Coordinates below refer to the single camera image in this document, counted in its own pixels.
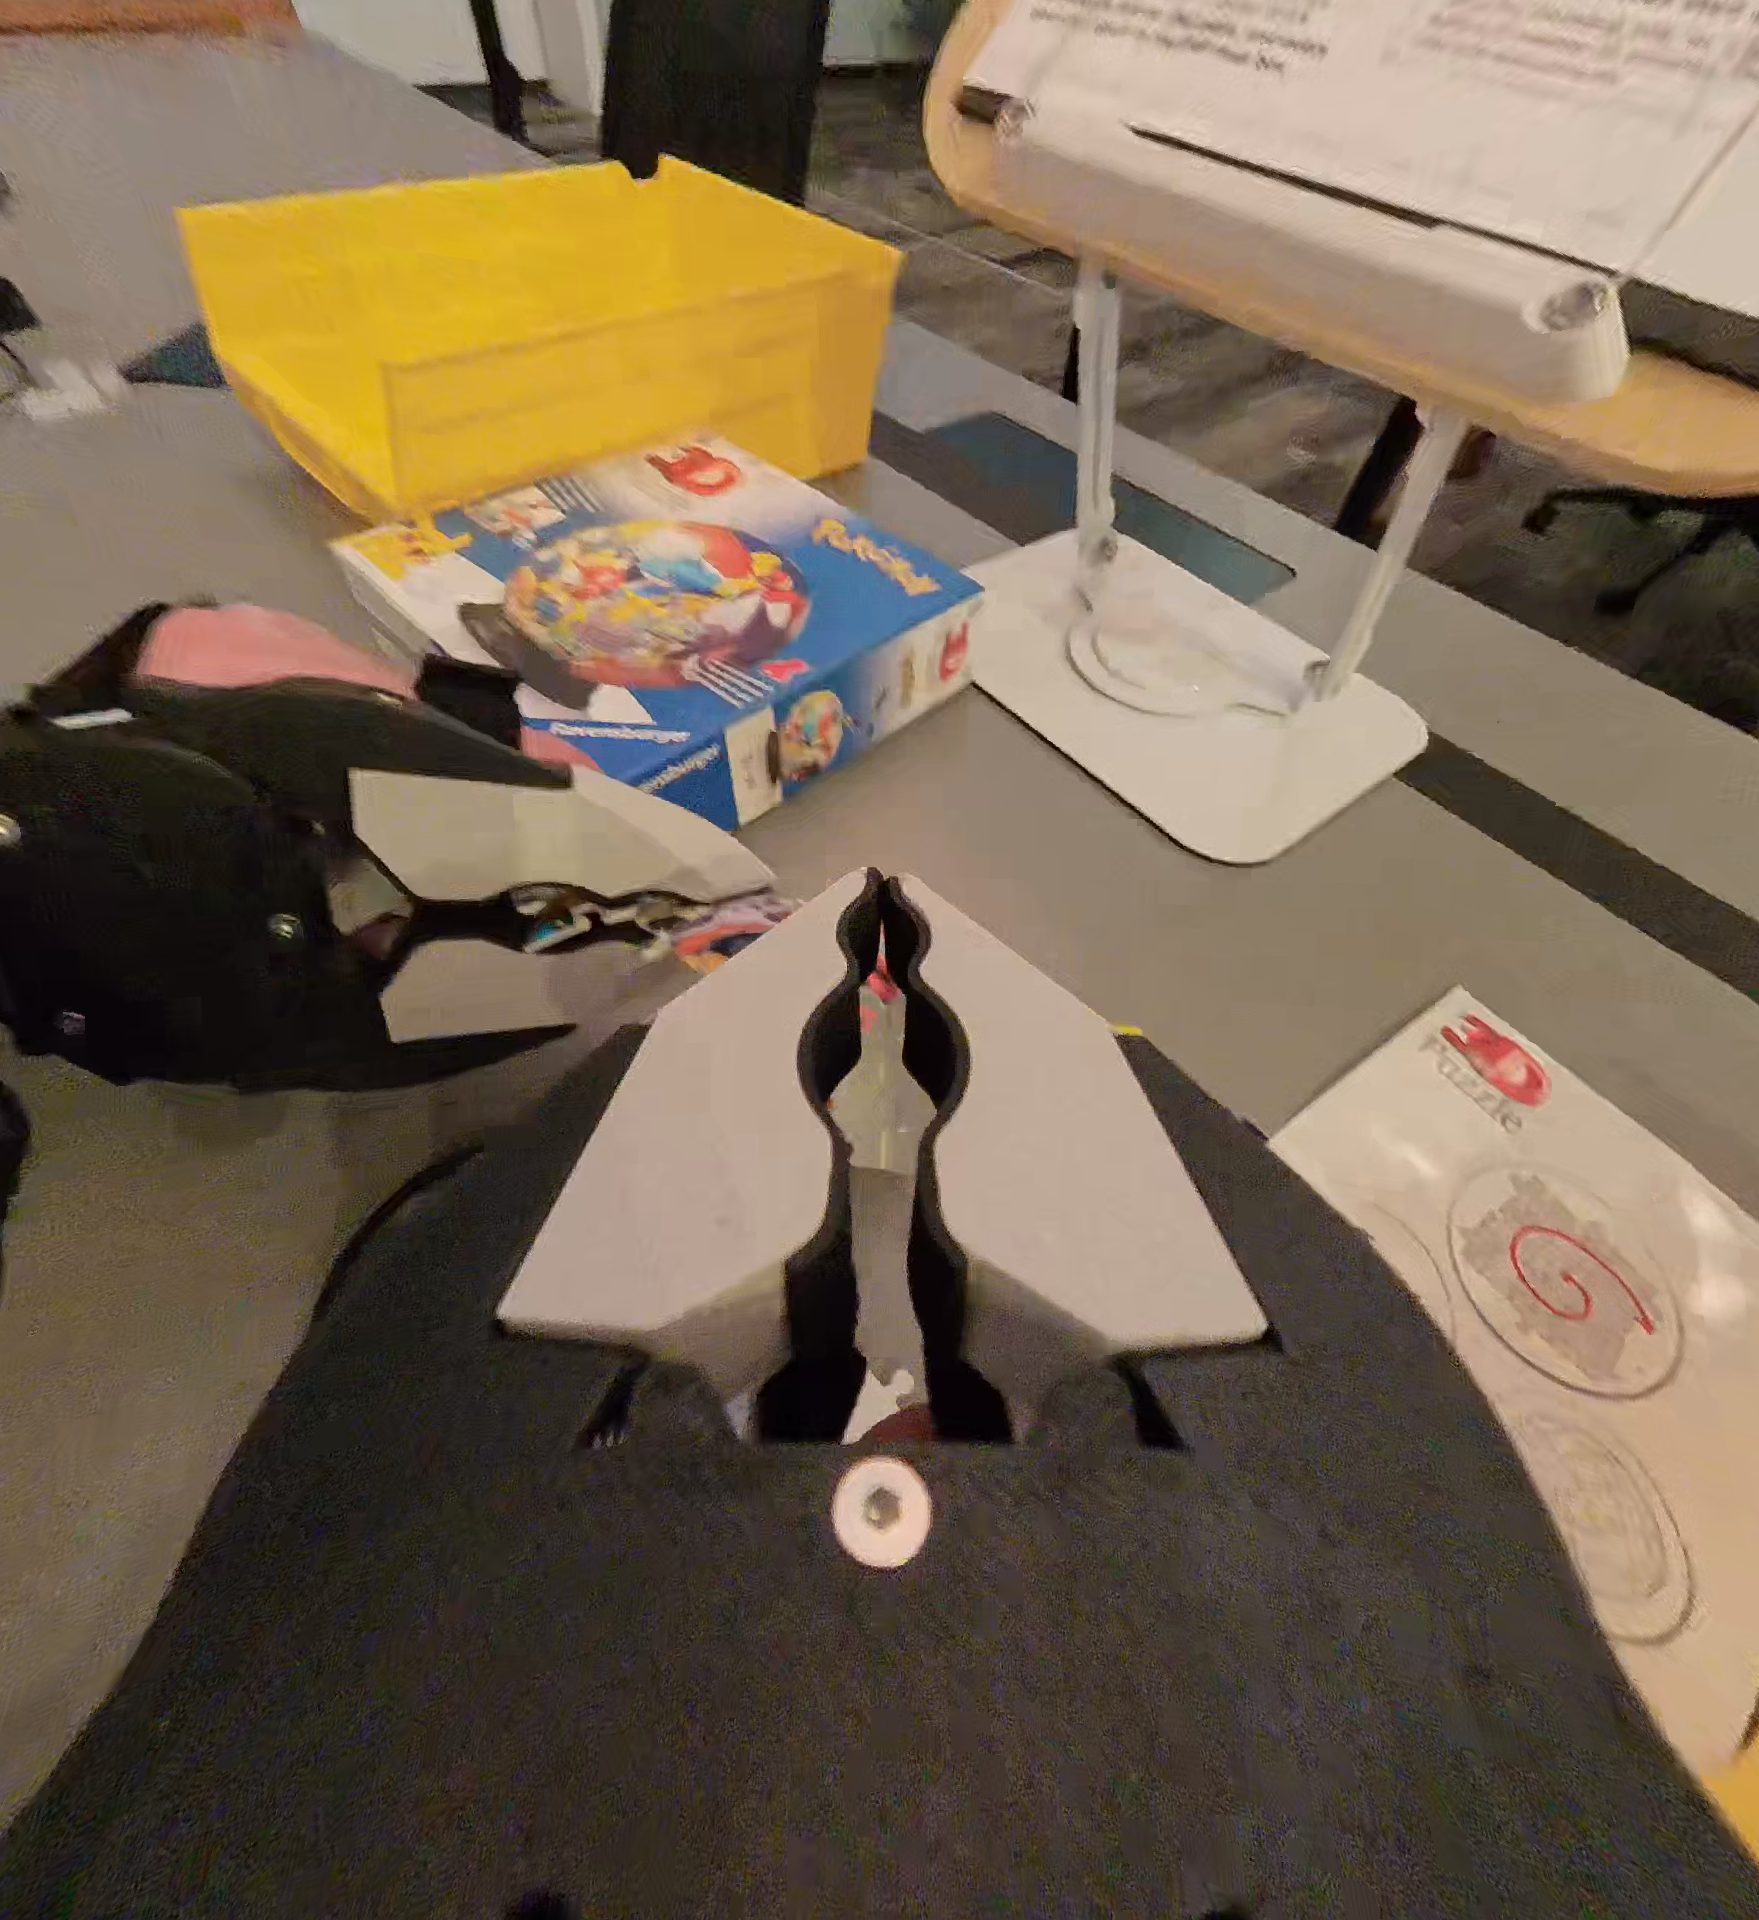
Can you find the black high-back chair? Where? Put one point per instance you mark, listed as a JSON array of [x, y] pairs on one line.
[[716, 89]]

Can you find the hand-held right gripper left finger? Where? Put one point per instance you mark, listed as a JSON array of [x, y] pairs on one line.
[[685, 1200]]

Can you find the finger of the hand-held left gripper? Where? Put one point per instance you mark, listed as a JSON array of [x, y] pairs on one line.
[[458, 996], [520, 833]]

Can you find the person's left hand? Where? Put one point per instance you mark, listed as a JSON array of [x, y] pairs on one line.
[[265, 652]]

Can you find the printed instruction sheet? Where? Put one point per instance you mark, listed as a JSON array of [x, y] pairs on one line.
[[1419, 89]]

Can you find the small puzzle piece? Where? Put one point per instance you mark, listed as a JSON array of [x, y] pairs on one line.
[[881, 1080]]

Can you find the person's right hand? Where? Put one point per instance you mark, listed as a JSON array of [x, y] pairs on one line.
[[907, 1424]]

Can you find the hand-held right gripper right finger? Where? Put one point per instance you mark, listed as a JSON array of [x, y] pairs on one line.
[[1091, 1200]]

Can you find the white instruction leaflet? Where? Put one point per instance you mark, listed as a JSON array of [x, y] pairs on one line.
[[1719, 1350]]

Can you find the blue puzzle box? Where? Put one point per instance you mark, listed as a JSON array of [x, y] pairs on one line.
[[850, 600]]

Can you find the colourful puzzle ball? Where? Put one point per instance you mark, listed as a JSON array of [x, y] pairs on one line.
[[669, 922]]

